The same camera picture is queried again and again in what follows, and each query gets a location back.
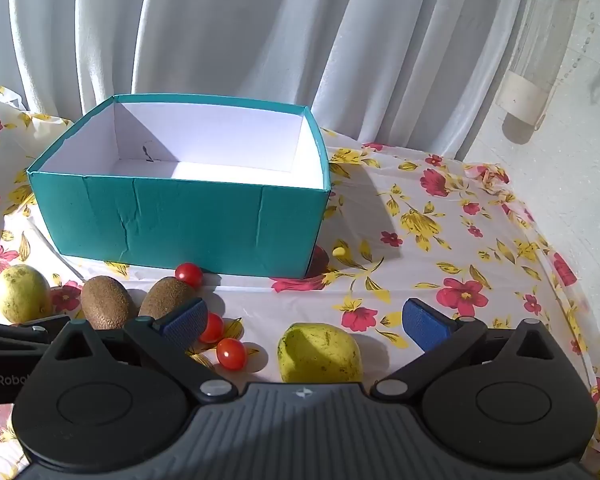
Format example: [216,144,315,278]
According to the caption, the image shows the floral plastic tablecloth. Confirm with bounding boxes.
[0,85,600,480]

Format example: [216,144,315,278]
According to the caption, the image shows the brown kiwi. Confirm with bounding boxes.
[81,276,135,331]
[138,276,197,322]

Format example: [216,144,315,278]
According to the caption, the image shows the teal cardboard box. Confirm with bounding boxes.
[26,92,333,281]

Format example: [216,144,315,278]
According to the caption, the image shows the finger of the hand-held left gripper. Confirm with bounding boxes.
[0,316,72,350]

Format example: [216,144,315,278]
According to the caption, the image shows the red cherry tomato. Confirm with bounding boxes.
[198,312,225,344]
[216,338,247,372]
[174,263,204,291]

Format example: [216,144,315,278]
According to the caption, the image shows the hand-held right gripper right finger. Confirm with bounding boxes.
[370,298,568,403]

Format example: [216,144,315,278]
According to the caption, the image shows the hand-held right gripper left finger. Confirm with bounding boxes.
[41,297,238,404]

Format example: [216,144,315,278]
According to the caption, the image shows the red apple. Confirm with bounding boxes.
[310,245,331,277]

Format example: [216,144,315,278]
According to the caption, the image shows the white curtain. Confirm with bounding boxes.
[0,0,538,163]

